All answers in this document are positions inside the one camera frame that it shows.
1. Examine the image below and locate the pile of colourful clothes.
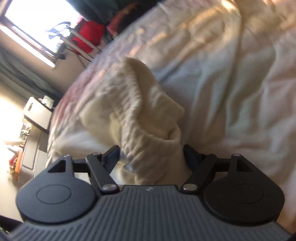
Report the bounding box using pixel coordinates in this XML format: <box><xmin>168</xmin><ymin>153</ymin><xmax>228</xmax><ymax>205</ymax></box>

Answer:
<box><xmin>106</xmin><ymin>3</ymin><xmax>138</xmax><ymax>38</ymax></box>

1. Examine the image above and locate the pink bed duvet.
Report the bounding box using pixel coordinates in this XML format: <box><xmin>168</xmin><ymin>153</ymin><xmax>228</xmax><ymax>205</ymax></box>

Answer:
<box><xmin>47</xmin><ymin>1</ymin><xmax>295</xmax><ymax>232</ymax></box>

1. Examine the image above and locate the white garment steamer stand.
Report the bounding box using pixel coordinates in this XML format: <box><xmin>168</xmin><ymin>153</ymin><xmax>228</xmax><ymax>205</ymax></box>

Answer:
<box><xmin>47</xmin><ymin>22</ymin><xmax>102</xmax><ymax>68</ymax></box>

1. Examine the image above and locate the teal right curtain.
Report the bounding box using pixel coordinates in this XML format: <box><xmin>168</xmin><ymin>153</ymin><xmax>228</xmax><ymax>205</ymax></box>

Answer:
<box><xmin>67</xmin><ymin>0</ymin><xmax>159</xmax><ymax>25</ymax></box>

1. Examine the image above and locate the black and white chair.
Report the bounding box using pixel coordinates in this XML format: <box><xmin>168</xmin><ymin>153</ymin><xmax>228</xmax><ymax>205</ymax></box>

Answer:
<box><xmin>23</xmin><ymin>95</ymin><xmax>54</xmax><ymax>134</ymax></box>

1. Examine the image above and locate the teal curtain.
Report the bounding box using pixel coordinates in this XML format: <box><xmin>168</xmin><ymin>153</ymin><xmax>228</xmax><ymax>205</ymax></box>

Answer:
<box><xmin>67</xmin><ymin>0</ymin><xmax>159</xmax><ymax>25</ymax></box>
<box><xmin>1</xmin><ymin>47</ymin><xmax>63</xmax><ymax>105</ymax></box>

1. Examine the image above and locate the teal left curtain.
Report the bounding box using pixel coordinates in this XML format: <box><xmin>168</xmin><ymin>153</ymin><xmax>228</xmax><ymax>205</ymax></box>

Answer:
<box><xmin>1</xmin><ymin>47</ymin><xmax>63</xmax><ymax>105</ymax></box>

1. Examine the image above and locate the window with dark frame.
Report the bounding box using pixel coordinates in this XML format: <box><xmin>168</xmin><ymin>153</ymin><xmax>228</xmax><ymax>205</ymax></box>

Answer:
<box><xmin>1</xmin><ymin>1</ymin><xmax>82</xmax><ymax>68</ymax></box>

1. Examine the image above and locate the orange box on dresser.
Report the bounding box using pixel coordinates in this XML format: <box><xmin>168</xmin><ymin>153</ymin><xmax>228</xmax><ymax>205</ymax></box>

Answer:
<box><xmin>9</xmin><ymin>150</ymin><xmax>23</xmax><ymax>178</ymax></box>

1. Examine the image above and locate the cream white sweatshirt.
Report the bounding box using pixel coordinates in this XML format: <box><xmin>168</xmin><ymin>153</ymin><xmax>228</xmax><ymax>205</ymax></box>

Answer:
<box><xmin>80</xmin><ymin>58</ymin><xmax>190</xmax><ymax>186</ymax></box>

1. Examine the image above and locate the white drawer dresser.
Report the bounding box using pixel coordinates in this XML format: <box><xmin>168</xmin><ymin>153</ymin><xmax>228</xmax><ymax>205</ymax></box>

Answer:
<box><xmin>8</xmin><ymin>118</ymin><xmax>49</xmax><ymax>185</ymax></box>

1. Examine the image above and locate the red bag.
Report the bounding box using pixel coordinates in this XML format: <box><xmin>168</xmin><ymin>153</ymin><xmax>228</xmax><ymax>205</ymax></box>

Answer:
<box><xmin>71</xmin><ymin>19</ymin><xmax>105</xmax><ymax>54</ymax></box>

